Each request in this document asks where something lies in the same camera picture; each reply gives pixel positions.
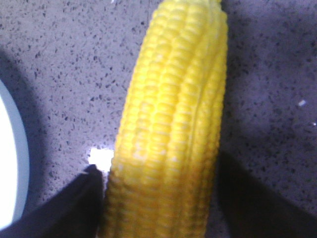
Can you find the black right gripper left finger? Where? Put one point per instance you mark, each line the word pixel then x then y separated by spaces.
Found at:
pixel 74 212

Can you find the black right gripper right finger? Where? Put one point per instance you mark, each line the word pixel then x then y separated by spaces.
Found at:
pixel 252 210

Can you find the light blue round plate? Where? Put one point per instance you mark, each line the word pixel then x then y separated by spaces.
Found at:
pixel 14 161

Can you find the yellow corn cob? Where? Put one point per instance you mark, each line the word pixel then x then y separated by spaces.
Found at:
pixel 161 176

